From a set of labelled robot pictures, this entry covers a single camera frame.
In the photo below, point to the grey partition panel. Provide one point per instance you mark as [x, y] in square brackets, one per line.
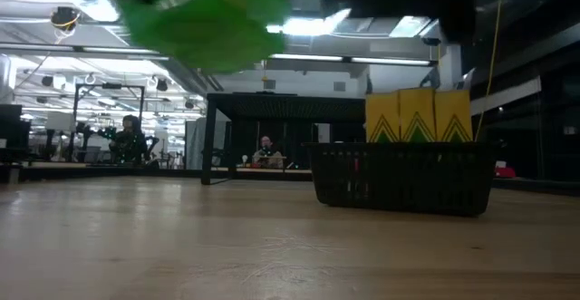
[195, 143]

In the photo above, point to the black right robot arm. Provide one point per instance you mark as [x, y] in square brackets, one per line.
[460, 5]

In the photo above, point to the person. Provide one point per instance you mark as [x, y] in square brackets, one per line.
[131, 141]
[267, 152]

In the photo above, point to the black monitor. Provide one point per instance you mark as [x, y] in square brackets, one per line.
[11, 128]

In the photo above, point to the black plastic basket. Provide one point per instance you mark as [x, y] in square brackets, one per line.
[399, 177]

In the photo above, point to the long linear ceiling light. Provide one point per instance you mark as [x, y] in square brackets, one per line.
[389, 60]

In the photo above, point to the green plastic basket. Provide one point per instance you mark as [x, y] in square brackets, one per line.
[204, 32]

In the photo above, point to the red white box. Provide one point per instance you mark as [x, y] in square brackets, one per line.
[505, 171]

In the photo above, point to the black background rig frame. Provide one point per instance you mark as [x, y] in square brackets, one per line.
[109, 85]

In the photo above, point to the yellow green crayon box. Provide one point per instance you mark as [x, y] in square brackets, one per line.
[417, 109]
[383, 114]
[453, 112]

